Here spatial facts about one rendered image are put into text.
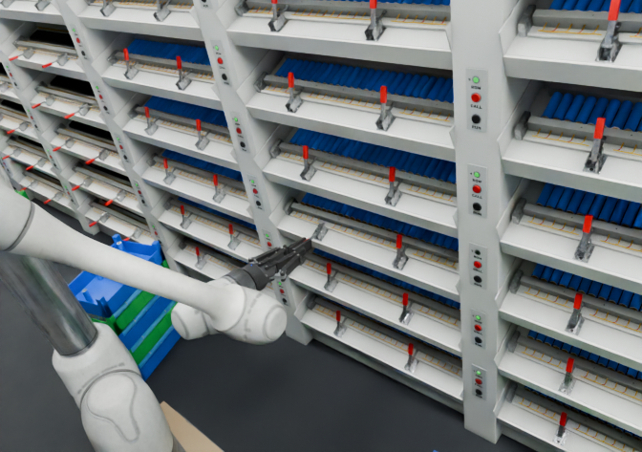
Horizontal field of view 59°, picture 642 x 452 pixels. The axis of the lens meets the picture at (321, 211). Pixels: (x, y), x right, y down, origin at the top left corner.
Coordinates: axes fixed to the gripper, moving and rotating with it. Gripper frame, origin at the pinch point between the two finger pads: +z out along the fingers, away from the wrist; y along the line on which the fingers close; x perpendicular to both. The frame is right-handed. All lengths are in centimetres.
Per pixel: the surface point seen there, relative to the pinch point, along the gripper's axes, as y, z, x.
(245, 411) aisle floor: -15, -16, -58
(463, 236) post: 46.0, 4.0, 16.5
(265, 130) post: -16.0, 7.0, 28.8
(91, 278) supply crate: -77, -25, -26
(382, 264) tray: 22.2, 7.4, -1.2
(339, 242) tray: 6.9, 8.9, -0.4
